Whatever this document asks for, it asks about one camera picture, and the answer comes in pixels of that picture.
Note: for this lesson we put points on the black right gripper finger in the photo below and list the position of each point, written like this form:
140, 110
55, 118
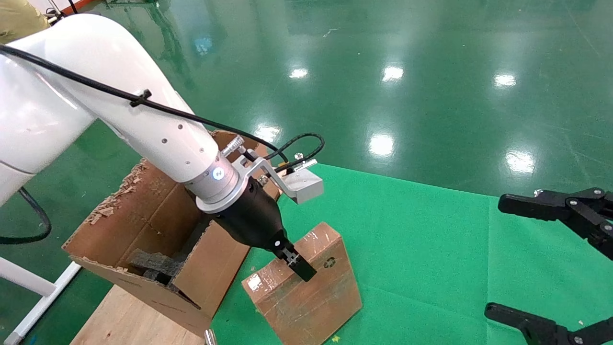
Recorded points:
550, 207
541, 330

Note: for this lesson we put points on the white table leg frame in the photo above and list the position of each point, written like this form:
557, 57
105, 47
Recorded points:
24, 278

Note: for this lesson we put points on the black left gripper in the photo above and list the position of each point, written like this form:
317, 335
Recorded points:
254, 215

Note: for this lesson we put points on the large open cardboard carton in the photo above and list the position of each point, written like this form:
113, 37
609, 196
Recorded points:
225, 258

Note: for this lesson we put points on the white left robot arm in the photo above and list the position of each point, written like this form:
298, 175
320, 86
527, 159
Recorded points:
96, 86

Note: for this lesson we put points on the small taped cardboard box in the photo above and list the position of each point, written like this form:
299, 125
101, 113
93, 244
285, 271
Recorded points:
306, 306

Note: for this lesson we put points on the black foam block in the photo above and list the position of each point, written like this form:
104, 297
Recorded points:
153, 266

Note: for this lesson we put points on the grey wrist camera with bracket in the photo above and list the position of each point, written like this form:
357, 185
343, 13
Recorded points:
304, 184

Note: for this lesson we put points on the person in yellow shirt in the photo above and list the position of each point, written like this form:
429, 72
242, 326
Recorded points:
19, 19

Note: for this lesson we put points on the green table cloth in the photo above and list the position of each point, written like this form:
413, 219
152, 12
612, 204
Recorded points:
431, 263

